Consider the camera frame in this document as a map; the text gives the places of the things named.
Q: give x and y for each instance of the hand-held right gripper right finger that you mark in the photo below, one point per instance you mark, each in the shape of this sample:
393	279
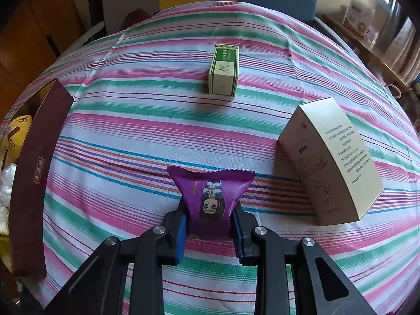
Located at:
238	233

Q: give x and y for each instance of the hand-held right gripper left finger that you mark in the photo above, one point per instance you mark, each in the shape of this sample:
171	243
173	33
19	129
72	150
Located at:
180	233

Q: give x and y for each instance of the purple snack packet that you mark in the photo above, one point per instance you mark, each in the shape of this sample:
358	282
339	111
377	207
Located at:
210	197

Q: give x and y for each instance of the maroon cardboard box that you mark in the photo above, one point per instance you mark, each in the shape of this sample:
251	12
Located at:
36	157

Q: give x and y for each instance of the cream cardboard box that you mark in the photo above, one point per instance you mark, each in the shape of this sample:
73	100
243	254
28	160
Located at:
331	164

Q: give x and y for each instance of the small green box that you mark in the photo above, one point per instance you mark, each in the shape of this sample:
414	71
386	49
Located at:
224	72

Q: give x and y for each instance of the white plastic bag bundle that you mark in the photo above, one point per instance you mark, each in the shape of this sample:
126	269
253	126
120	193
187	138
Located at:
8	180

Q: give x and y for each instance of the yellow plush toy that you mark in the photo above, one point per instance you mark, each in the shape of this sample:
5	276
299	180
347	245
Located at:
18	134

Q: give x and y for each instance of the dark red cloth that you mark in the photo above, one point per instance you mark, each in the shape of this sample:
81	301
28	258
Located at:
136	16

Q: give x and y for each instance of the wooden desk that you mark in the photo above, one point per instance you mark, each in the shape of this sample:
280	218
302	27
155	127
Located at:
367	49

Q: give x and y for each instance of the beige curtain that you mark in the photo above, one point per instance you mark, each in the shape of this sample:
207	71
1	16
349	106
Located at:
403	49

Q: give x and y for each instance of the white appliance box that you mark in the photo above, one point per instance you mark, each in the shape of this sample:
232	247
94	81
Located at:
359	13

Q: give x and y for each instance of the wooden wardrobe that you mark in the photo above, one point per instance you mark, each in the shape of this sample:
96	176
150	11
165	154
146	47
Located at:
39	23

